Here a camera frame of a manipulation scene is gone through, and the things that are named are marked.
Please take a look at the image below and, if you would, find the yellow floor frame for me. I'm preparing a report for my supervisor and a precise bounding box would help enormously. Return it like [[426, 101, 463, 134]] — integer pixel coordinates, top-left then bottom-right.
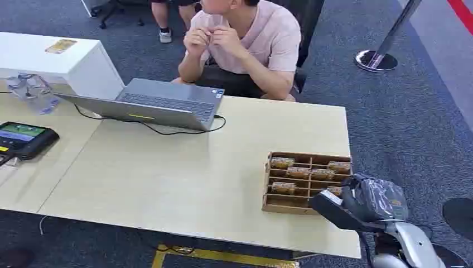
[[151, 244, 301, 268]]

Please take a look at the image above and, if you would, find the black round foot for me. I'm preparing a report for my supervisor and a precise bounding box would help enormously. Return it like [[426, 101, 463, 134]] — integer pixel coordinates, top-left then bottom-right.
[[442, 197, 473, 242]]

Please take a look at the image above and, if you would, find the chrome stanchion post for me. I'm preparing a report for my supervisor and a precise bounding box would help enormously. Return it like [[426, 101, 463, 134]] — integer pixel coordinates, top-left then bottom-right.
[[354, 0, 423, 74]]

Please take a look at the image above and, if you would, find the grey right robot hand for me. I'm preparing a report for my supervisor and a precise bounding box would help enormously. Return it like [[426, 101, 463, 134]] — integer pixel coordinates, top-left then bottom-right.
[[341, 174, 409, 223]]

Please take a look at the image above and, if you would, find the black office chair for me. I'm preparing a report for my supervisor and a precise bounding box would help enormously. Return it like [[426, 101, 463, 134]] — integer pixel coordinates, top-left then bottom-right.
[[90, 0, 146, 30], [269, 0, 326, 94]]

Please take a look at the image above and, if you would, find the black laptop cable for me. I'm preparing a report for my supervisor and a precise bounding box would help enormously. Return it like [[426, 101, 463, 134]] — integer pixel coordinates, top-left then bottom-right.
[[73, 103, 227, 136]]

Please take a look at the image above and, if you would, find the yellow card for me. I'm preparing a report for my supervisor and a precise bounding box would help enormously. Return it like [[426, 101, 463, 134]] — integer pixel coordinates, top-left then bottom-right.
[[45, 38, 78, 55]]

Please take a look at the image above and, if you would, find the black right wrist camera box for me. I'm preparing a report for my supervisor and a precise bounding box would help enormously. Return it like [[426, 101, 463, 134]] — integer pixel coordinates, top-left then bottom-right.
[[310, 190, 385, 233]]

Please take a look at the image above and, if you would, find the person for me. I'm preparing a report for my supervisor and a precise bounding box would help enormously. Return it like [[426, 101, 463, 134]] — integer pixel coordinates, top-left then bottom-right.
[[150, 0, 202, 44], [171, 0, 302, 102]]

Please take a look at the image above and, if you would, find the wooden card box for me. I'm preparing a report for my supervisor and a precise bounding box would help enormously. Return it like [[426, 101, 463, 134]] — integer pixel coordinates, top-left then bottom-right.
[[262, 151, 354, 216]]

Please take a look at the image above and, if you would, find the white cabinet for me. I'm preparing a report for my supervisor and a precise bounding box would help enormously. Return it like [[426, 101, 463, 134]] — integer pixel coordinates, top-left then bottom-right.
[[0, 31, 126, 100]]

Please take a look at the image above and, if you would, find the clear plastic bottle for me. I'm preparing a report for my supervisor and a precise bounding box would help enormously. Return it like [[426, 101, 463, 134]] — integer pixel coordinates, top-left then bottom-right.
[[5, 72, 60, 115]]

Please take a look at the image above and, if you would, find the grey laptop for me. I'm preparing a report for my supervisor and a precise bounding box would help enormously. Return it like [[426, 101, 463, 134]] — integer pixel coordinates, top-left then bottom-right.
[[54, 78, 225, 132]]

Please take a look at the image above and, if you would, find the black tablet device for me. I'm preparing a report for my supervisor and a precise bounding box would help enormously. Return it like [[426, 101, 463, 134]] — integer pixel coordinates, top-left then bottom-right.
[[0, 121, 60, 166]]

